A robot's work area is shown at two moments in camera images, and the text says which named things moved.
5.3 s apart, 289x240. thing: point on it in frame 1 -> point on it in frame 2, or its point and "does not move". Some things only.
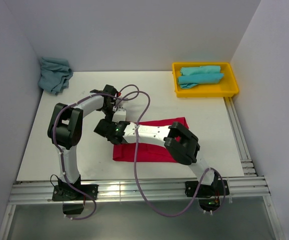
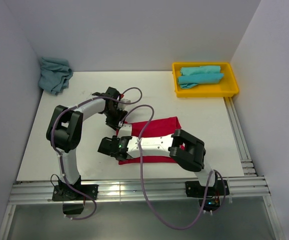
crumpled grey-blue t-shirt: (55, 74) does not move
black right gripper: (113, 123) -> (114, 137)
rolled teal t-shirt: (201, 70) does not move
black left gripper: (107, 118) does not move
